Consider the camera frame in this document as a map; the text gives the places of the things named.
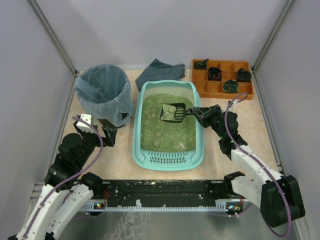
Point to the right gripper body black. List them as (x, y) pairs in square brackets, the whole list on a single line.
[(213, 115)]

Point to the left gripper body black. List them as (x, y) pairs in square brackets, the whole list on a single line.
[(100, 136)]

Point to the black trash bin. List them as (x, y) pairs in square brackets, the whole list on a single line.
[(106, 123)]

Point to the black litter scoop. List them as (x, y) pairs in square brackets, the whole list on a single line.
[(174, 112)]

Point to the teal plastic litter box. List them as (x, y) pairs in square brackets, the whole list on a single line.
[(166, 161)]

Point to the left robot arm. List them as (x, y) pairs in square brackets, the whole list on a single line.
[(68, 185)]

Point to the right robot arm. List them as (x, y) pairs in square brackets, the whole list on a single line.
[(278, 197)]

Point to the green cat litter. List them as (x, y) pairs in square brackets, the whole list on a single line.
[(159, 136)]

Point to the black rolled item lower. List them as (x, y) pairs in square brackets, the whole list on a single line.
[(230, 86)]

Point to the orange wooden compartment tray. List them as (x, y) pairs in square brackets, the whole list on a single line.
[(213, 89)]

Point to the black rolled item middle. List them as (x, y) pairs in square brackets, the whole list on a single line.
[(214, 74)]

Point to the translucent blue bin liner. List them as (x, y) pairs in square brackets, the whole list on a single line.
[(104, 91)]

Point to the black rolled item top-left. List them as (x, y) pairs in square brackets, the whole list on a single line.
[(200, 64)]

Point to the black rolled item right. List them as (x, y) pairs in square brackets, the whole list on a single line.
[(243, 76)]

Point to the grey-blue cloth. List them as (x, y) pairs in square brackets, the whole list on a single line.
[(158, 71)]

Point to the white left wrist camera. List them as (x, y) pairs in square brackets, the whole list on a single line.
[(85, 124)]

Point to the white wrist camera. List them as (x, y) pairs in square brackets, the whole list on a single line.
[(230, 106), (85, 124)]

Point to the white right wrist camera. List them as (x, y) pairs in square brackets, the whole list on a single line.
[(230, 106)]

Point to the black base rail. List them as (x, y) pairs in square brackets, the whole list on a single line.
[(165, 195)]

